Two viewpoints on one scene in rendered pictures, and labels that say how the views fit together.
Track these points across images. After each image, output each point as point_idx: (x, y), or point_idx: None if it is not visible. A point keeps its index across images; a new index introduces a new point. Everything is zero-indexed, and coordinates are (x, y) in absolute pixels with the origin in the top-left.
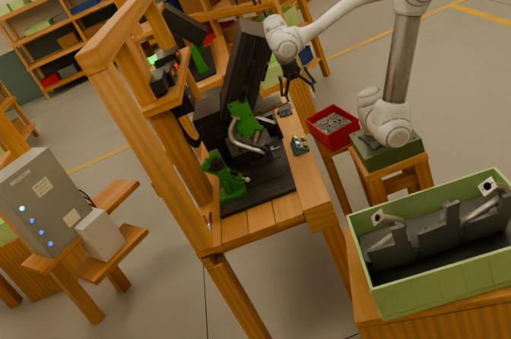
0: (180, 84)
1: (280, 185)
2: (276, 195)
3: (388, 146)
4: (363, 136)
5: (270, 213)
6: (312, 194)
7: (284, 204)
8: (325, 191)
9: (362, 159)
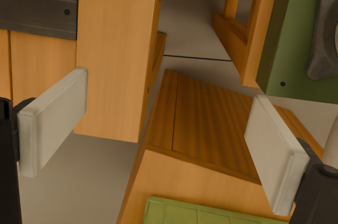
0: None
1: None
2: (20, 31)
3: None
4: None
5: (1, 78)
6: (106, 98)
7: (38, 69)
8: (137, 109)
9: (268, 56)
